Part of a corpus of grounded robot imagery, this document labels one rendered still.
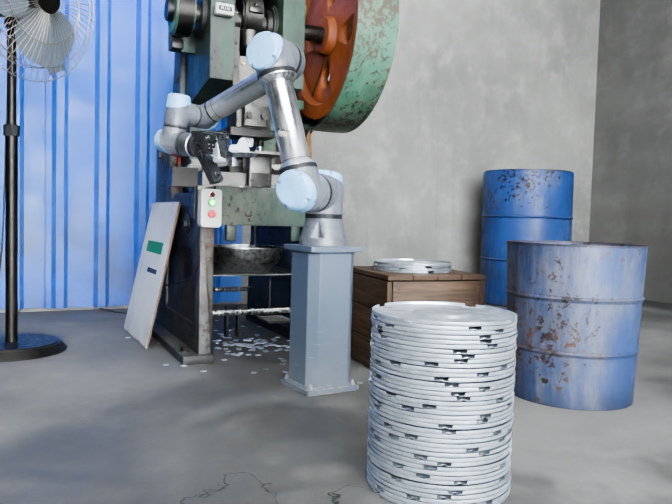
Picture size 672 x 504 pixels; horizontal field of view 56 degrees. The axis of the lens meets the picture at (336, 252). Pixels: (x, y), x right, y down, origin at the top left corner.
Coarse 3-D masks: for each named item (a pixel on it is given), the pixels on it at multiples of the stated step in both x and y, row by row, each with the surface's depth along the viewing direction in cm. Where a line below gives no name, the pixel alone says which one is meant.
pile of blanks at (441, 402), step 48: (384, 336) 125; (432, 336) 116; (480, 336) 119; (384, 384) 123; (432, 384) 116; (480, 384) 116; (384, 432) 122; (432, 432) 116; (480, 432) 117; (384, 480) 123; (432, 480) 117; (480, 480) 118
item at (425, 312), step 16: (400, 304) 142; (416, 304) 143; (432, 304) 143; (448, 304) 143; (464, 304) 142; (400, 320) 119; (432, 320) 120; (448, 320) 121; (464, 320) 121; (480, 320) 122; (496, 320) 123; (512, 320) 123
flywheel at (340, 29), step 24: (312, 0) 294; (336, 0) 272; (312, 24) 294; (336, 24) 271; (312, 48) 298; (336, 48) 272; (312, 72) 294; (336, 72) 272; (312, 96) 294; (336, 96) 264
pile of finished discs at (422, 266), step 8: (376, 264) 237; (384, 264) 230; (392, 264) 228; (400, 264) 226; (408, 264) 229; (416, 264) 225; (424, 264) 225; (432, 264) 226; (440, 264) 227; (448, 264) 231; (400, 272) 226; (408, 272) 225; (416, 272) 225; (424, 272) 225; (432, 272) 229; (440, 272) 228; (448, 272) 232
